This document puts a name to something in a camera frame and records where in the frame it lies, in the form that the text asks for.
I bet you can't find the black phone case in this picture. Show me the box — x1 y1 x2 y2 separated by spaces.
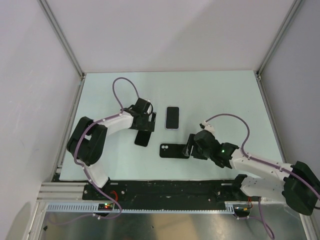
159 143 189 159

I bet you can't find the lilac silicone phone case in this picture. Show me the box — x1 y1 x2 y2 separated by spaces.
164 106 181 132

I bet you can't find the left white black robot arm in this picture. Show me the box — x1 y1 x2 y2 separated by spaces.
66 97 157 200

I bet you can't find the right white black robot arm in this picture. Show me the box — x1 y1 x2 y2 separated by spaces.
182 130 320 216

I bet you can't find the right controller board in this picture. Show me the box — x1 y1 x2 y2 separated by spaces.
234 206 251 218

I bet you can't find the controller board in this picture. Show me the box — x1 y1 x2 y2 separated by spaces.
98 203 114 211
234 206 251 218

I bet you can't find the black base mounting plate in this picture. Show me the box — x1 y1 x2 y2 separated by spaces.
82 180 249 211

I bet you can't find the left controller board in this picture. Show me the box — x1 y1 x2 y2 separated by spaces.
98 203 114 211

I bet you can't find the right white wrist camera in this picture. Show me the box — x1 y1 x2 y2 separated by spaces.
199 121 215 135

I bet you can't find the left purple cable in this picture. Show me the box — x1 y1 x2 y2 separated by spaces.
74 77 151 221

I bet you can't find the grey slotted cable duct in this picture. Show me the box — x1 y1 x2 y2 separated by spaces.
46 202 235 214

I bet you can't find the left aluminium frame post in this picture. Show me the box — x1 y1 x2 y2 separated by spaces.
37 0 86 78

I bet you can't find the aluminium frame post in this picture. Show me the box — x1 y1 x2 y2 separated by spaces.
37 0 86 78
256 0 305 81

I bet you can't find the right aluminium frame post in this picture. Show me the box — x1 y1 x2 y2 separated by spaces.
256 0 305 81

